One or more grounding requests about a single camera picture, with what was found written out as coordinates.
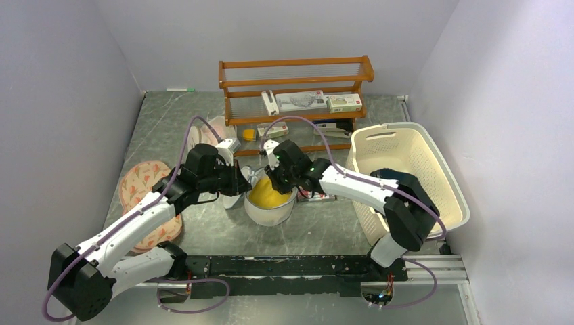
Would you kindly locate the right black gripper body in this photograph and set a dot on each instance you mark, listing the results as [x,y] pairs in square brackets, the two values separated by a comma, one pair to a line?
[284,180]

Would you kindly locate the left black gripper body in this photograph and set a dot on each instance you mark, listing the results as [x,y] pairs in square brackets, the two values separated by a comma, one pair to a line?
[227,179]

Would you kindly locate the yellow bra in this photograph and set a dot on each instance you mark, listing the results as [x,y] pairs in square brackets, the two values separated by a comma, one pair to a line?
[265,197]

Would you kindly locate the round white mesh laundry bag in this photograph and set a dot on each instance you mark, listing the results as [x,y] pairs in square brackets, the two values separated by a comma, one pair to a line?
[264,217]

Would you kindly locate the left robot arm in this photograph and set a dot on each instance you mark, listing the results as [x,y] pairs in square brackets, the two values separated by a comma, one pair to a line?
[84,278]

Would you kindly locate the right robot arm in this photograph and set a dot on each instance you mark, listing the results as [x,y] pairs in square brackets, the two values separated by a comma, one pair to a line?
[407,209]

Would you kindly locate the pink mesh laundry bag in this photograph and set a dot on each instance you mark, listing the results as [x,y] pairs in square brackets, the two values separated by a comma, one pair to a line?
[203,134]

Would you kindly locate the cream plastic laundry basket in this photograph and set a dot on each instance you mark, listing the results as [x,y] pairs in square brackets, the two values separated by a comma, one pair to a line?
[407,147]

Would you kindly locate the coloured marker pack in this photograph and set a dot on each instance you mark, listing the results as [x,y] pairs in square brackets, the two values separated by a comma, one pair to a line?
[307,196]

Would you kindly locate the yellow small block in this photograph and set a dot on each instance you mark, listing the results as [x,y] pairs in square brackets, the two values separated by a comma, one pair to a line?
[249,135]

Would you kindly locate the small white box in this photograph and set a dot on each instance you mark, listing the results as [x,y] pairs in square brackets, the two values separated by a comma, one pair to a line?
[277,130]

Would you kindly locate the orange wooden shelf rack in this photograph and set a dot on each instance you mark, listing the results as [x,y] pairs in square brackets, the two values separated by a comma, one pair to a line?
[327,91]

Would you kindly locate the blue white stapler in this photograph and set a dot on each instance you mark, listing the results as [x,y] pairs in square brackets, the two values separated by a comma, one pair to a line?
[340,128]

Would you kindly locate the flat white patterned box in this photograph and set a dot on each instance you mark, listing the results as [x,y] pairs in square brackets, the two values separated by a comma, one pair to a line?
[305,100]

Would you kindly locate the floral pink oval pad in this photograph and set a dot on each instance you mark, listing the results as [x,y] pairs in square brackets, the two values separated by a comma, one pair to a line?
[136,183]

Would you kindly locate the green white box on shelf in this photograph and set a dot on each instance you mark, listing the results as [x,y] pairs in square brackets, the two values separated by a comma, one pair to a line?
[338,103]

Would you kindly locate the green white marker pen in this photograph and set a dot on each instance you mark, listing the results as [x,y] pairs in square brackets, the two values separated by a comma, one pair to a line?
[178,89]

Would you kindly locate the dark blue garment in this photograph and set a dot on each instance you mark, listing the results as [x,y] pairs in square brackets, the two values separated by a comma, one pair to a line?
[387,173]

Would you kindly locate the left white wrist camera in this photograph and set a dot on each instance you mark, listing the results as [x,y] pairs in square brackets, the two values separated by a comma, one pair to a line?
[227,148]

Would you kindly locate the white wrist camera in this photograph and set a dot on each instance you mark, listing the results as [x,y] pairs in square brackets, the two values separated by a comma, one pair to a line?
[268,147]
[227,148]

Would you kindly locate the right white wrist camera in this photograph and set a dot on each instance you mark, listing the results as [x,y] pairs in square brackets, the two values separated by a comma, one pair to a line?
[268,147]

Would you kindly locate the black base frame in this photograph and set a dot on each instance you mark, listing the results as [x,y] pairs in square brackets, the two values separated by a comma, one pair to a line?
[286,275]

